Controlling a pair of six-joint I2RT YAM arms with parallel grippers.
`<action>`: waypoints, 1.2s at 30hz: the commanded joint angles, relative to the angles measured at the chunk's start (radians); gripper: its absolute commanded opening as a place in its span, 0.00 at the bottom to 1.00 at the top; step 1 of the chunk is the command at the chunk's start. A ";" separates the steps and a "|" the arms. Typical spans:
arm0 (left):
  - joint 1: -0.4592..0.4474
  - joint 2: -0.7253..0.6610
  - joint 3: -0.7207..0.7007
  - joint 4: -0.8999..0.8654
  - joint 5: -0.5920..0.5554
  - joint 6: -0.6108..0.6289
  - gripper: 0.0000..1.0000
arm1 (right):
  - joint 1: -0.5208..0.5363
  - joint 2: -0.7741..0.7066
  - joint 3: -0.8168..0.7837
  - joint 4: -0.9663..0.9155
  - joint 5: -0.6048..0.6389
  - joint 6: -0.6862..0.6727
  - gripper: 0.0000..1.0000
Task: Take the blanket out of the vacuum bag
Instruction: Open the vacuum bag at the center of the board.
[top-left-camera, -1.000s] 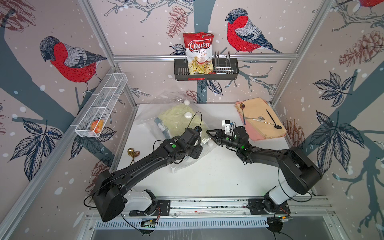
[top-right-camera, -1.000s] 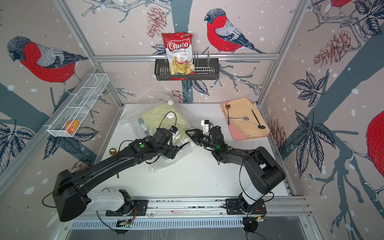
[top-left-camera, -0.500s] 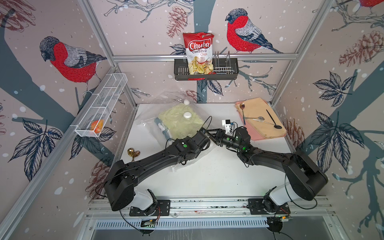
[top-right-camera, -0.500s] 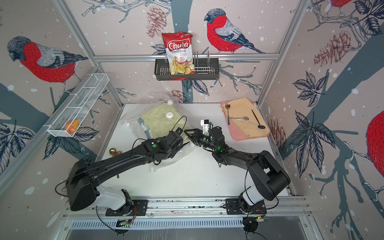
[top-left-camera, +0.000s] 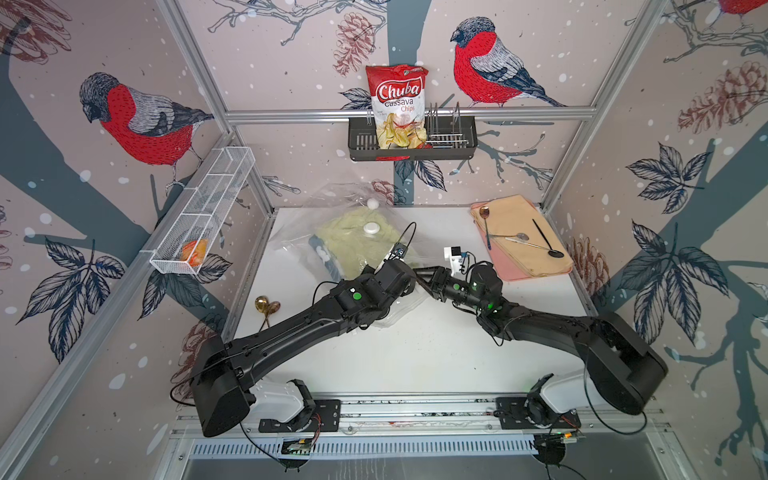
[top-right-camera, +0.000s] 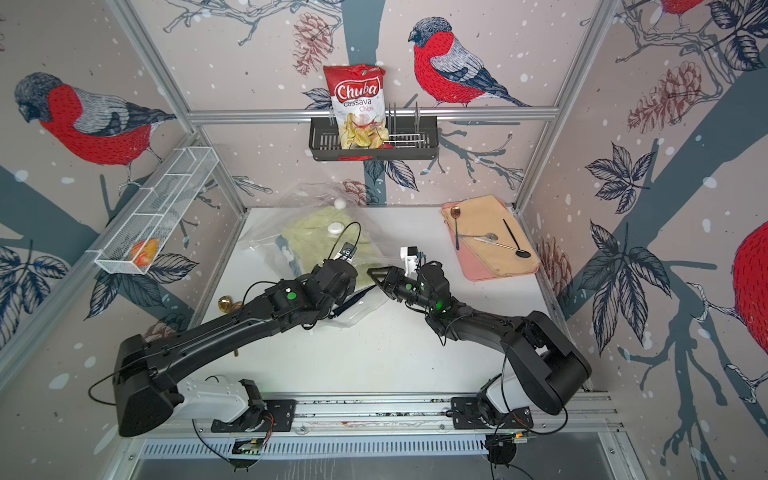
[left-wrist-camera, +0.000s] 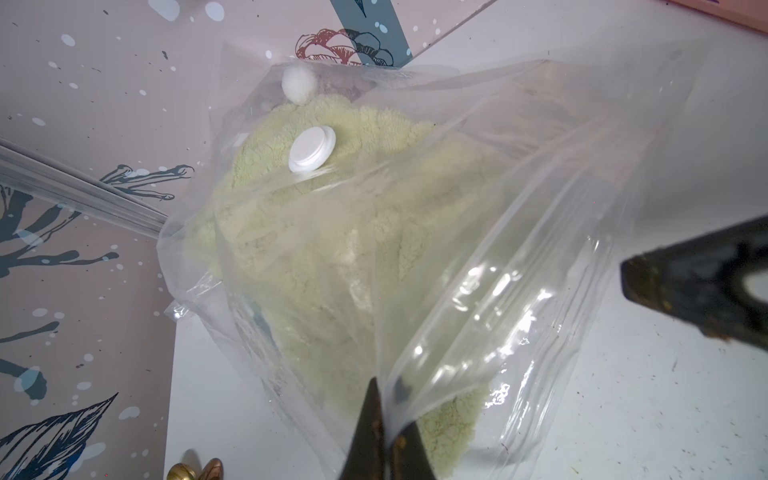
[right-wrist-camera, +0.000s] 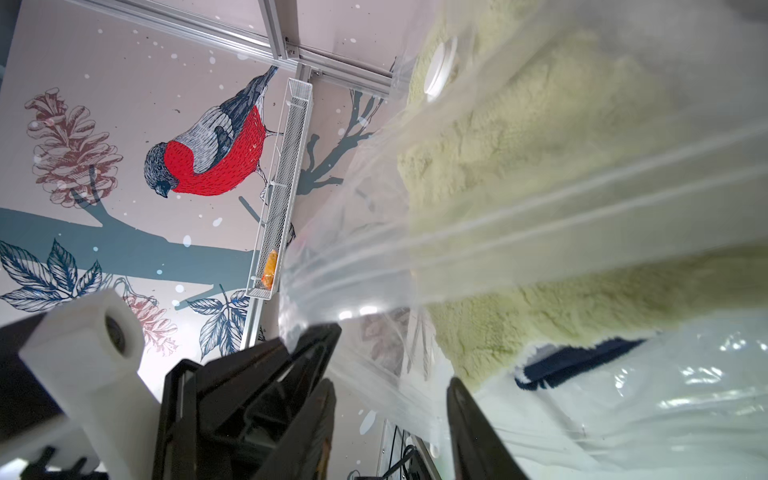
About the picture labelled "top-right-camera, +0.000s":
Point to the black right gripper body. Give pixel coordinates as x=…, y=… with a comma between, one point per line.
x=410, y=291

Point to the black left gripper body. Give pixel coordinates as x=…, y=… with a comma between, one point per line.
x=328, y=307

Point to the clear plastic vacuum bag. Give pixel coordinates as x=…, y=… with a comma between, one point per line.
x=263, y=238

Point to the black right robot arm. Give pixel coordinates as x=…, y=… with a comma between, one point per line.
x=547, y=370

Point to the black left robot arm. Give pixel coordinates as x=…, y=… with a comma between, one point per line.
x=147, y=373

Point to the white vacuum bag valve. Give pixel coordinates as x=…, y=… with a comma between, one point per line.
x=335, y=228

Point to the red cassava chips bag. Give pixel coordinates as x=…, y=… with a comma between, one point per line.
x=358, y=105

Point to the silver spoon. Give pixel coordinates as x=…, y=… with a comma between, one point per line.
x=488, y=236

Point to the rainbow metallic spoon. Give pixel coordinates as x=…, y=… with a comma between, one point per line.
x=455, y=212

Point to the black spoon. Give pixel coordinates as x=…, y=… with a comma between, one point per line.
x=518, y=250

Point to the gold spoon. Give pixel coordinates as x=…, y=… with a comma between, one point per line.
x=226, y=304

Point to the orange item in basket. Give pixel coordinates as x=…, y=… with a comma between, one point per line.
x=143, y=253

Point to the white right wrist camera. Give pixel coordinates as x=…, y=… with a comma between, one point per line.
x=411, y=257

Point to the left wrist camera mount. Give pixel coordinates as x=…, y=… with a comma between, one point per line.
x=346, y=252

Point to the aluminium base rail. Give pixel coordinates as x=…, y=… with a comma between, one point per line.
x=430, y=413

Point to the dark grey wall rack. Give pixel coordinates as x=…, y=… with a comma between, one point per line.
x=396, y=137

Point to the white wire mesh basket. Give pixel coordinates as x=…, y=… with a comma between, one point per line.
x=154, y=210

